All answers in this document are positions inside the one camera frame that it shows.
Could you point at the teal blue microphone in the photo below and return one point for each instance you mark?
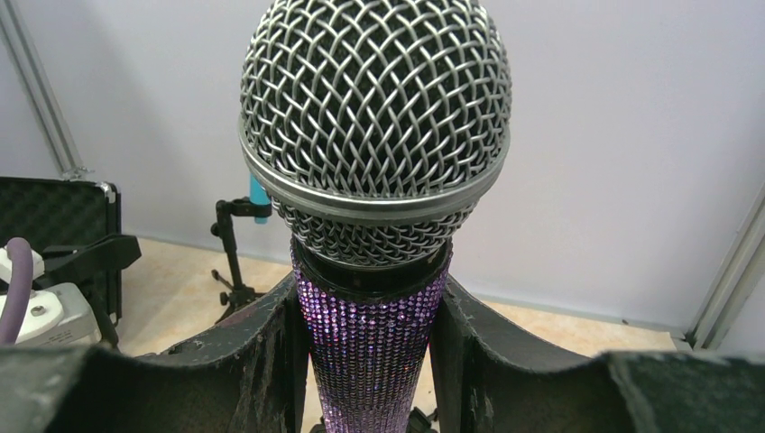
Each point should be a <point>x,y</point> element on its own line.
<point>260,199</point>

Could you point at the black shock-mount tripod stand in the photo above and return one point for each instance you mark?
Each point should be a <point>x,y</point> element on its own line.
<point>418,422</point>

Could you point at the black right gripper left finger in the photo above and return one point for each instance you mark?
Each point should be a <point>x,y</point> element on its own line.
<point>246,374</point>

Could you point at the purple glitter microphone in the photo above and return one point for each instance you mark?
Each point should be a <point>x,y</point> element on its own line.
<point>374,127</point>

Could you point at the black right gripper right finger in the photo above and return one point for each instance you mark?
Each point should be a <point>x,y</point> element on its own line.
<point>490,375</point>

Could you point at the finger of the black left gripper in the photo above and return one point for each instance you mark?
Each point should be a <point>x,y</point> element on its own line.
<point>111,253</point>

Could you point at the black poker chip case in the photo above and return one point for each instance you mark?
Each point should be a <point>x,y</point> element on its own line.
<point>49,212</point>

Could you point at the black tripod microphone stand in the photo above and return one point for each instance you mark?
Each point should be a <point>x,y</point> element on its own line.
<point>239,294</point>

